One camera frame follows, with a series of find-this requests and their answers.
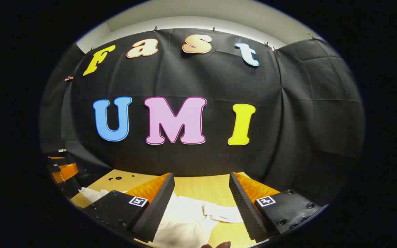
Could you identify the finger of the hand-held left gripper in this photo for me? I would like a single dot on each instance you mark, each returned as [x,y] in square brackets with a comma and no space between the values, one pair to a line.
[65,171]
[56,158]

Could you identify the black backdrop cloth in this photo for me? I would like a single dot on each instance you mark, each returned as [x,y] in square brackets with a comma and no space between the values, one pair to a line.
[191,82]

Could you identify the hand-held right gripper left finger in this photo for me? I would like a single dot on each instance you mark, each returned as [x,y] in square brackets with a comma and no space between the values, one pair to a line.
[152,215]

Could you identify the white garment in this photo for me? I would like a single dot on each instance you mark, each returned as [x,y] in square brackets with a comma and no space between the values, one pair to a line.
[184,215]

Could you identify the copper clip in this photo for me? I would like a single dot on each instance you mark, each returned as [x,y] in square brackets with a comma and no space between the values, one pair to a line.
[69,78]

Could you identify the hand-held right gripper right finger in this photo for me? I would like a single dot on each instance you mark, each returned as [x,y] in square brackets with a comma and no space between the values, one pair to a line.
[246,210]

